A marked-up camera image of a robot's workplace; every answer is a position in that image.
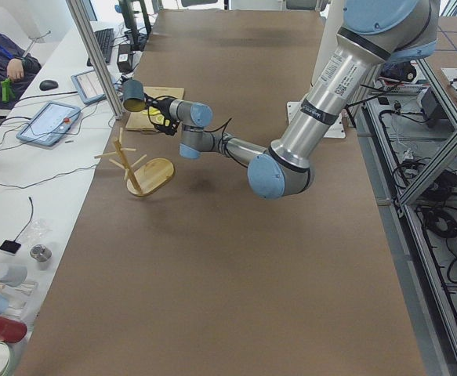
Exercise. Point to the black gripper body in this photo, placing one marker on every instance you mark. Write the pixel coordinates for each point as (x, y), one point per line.
(163, 106)

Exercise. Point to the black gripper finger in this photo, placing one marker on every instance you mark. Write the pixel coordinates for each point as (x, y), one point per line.
(147, 98)
(151, 104)

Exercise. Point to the dark grey mug yellow inside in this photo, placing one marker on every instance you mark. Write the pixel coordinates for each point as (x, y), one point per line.
(133, 96)

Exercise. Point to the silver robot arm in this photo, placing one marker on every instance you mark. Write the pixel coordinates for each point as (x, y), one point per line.
(372, 33)

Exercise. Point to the wooden mug rack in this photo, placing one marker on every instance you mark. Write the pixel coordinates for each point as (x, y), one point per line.
(142, 179)

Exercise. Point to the small metal cup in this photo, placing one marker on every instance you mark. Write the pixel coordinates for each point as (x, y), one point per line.
(42, 256)

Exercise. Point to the grey cup on tray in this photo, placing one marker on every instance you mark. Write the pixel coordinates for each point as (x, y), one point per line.
(12, 274)

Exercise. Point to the wooden cutting board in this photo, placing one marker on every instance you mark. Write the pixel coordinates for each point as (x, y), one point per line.
(141, 121)

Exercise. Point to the black power adapter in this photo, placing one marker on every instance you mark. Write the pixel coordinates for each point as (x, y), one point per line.
(125, 58)

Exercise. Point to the far blue teach pendant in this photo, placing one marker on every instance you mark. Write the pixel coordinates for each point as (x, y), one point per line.
(88, 86)

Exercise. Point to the blue teach pendant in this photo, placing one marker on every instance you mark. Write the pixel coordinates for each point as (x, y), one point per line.
(50, 124)
(88, 86)

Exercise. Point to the black keyboard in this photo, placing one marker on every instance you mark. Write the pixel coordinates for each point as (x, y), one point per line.
(105, 38)

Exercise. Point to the near blue teach pendant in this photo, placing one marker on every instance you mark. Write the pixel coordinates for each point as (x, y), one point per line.
(50, 124)

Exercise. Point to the black computer mouse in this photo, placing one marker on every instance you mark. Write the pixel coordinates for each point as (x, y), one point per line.
(48, 84)

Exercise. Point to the small black square pad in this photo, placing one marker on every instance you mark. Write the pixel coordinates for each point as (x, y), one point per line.
(10, 246)

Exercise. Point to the aluminium frame post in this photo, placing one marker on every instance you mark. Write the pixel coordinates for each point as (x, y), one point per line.
(81, 20)

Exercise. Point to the white camera pillar base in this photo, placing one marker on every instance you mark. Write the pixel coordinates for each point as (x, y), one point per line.
(318, 114)

